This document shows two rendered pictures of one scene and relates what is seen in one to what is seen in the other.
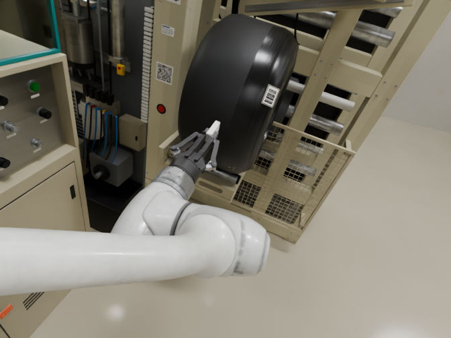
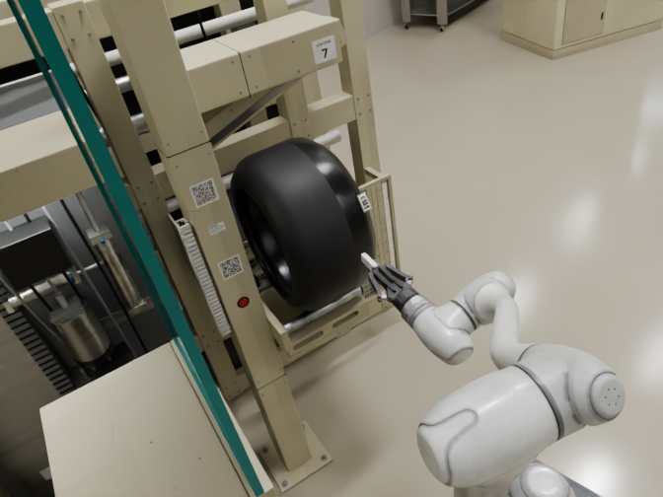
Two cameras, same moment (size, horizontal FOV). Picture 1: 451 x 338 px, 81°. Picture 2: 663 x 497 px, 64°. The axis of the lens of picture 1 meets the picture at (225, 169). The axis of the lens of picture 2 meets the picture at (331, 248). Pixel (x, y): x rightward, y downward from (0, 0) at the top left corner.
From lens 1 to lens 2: 1.13 m
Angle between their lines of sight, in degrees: 27
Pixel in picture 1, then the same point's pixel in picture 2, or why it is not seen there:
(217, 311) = not seen: hidden behind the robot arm
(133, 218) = (449, 333)
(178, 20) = (224, 211)
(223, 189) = (358, 308)
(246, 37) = (306, 177)
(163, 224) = (463, 319)
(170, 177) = (420, 304)
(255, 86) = (352, 205)
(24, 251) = (509, 330)
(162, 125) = (252, 317)
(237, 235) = (498, 283)
